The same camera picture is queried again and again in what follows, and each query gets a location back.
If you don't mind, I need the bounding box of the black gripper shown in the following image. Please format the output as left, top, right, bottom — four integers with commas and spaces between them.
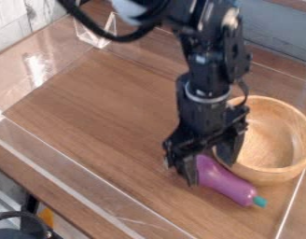
163, 74, 251, 187

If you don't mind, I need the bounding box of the purple toy eggplant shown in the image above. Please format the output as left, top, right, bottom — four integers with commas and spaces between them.
196, 154, 268, 207

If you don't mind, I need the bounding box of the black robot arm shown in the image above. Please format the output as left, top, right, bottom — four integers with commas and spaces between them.
111, 0, 252, 185

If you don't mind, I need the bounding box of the brown wooden bowl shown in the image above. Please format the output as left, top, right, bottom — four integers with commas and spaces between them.
211, 94, 306, 187

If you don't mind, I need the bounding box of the clear acrylic front wall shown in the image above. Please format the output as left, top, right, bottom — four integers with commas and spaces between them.
0, 116, 196, 239

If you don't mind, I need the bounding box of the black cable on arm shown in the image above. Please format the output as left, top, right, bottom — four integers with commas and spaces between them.
55, 0, 172, 44

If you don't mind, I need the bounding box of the clear acrylic corner bracket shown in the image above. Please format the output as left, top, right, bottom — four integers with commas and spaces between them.
74, 12, 118, 49

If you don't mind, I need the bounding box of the black clamp with cable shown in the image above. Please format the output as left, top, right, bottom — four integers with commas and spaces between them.
0, 211, 66, 239

